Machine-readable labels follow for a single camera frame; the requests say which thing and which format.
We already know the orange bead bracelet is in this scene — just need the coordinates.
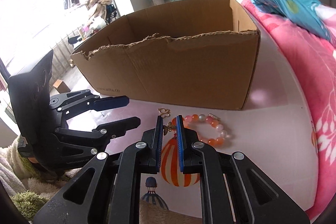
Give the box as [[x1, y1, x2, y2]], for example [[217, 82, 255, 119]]
[[181, 114, 234, 148]]

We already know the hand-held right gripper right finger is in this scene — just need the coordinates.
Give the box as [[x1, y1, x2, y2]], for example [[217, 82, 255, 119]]
[[176, 115, 310, 224]]

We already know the metal window railing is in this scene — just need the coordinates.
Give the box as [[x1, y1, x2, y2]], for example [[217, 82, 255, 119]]
[[5, 25, 87, 75]]

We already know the pink floral blanket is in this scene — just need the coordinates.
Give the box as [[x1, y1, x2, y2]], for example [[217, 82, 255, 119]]
[[235, 0, 336, 224]]

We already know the white bag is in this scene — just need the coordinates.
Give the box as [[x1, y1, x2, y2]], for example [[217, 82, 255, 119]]
[[92, 18, 106, 31]]

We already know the person's left forearm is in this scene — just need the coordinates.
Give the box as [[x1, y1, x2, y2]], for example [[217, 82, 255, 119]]
[[0, 136, 74, 214]]

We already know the wheelchair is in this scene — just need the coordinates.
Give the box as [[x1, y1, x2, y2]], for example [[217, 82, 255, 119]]
[[105, 4, 121, 24]]

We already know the pile of beige clothes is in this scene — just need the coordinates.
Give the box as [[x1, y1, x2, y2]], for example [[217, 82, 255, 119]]
[[87, 0, 116, 18]]

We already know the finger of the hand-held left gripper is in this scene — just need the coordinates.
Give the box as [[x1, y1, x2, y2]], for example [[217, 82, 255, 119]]
[[49, 90, 130, 119], [54, 116, 141, 154]]

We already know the gold butterfly charm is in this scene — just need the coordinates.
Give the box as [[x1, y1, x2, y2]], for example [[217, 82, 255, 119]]
[[163, 122, 177, 136]]

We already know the pink printed play mat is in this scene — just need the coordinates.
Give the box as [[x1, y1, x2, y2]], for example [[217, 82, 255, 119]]
[[89, 82, 319, 224]]

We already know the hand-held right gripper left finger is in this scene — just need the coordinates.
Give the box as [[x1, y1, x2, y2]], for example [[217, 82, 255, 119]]
[[33, 115, 163, 224]]

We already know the small brown cardboard box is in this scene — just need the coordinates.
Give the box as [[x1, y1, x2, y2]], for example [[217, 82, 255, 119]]
[[53, 80, 71, 93]]

